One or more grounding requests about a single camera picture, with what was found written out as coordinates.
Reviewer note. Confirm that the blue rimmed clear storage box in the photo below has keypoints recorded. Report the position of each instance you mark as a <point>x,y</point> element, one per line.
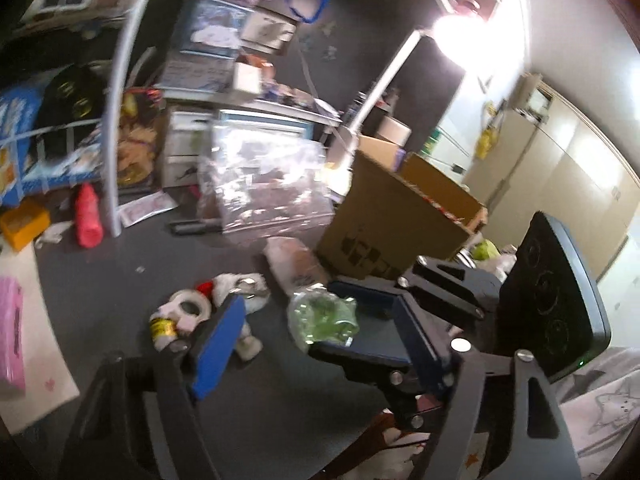
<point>260,122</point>

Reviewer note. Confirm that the bright lamp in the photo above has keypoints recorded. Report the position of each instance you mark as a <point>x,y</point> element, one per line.
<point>455,35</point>

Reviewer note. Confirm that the framed card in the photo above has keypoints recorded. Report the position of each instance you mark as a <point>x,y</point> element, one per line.
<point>267,30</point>

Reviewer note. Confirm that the blue printed package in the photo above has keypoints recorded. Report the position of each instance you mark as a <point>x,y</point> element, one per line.
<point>20,130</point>

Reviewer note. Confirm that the white rug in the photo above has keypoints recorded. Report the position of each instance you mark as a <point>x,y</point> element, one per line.
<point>45,335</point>

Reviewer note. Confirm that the clear crumpled plastic bag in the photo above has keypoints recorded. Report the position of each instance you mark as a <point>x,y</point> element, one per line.
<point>265,185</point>

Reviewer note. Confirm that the beige wardrobe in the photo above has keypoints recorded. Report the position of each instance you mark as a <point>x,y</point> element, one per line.
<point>565,170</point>

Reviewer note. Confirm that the white metal rack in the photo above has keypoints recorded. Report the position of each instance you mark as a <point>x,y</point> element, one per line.
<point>112,135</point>

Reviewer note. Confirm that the white metal frame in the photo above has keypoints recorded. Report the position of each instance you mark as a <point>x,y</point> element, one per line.
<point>385,75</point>

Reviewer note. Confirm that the clear tape roll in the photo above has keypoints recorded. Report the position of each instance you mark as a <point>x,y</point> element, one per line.
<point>187,307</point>

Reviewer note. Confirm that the blue cloud print box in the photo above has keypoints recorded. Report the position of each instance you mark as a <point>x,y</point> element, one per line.
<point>210,27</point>

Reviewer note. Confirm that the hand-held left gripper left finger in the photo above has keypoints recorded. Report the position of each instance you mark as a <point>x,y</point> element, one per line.
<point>217,345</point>

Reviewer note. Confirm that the black bag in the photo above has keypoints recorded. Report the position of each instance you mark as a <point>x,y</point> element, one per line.
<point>75,95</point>

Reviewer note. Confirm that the pink packet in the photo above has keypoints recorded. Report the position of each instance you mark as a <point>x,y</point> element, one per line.
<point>10,340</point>

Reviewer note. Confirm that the star print blanket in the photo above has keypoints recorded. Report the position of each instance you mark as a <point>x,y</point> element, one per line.
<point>605,400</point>

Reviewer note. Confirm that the yellow box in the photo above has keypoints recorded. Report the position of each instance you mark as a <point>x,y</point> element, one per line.
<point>25,222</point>

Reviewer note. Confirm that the yellow hanging bag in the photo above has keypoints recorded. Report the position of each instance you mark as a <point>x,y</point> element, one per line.
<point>484,142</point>

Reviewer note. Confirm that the paper flyer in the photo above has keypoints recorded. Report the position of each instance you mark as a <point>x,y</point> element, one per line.
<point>145,207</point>

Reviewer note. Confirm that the green round object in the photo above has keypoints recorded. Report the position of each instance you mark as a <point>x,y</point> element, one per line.
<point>482,250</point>

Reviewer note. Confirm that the pile of small toys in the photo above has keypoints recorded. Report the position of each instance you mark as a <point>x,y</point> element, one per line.
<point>285,92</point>

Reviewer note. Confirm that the red bottle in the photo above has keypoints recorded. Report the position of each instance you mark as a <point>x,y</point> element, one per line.
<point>88,217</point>

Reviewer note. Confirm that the green plastic bag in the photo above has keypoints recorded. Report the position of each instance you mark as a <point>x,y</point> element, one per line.
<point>322,317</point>

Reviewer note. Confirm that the brown cardboard box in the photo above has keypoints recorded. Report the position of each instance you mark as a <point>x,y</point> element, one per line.
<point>395,220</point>

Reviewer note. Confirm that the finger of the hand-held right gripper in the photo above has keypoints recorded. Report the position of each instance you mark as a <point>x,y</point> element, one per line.
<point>450,285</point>
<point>370,330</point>

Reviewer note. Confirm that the black tube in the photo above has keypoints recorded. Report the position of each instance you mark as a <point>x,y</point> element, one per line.
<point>195,227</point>

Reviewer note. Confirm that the yellow label glue bottle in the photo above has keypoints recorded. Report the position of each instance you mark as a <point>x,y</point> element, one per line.
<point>161,329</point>

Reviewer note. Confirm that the white plush toy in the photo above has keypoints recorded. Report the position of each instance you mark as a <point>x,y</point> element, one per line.
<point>245,290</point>

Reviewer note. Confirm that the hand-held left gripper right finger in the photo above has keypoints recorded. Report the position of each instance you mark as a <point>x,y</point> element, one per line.
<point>420,345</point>

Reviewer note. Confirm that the brown snack packet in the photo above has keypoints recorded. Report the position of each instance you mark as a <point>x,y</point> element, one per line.
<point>295,265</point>

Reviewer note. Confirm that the small white box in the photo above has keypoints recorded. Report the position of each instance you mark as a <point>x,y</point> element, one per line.
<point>247,77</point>

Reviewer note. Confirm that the grey printed box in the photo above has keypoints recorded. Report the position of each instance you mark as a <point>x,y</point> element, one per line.
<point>192,75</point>

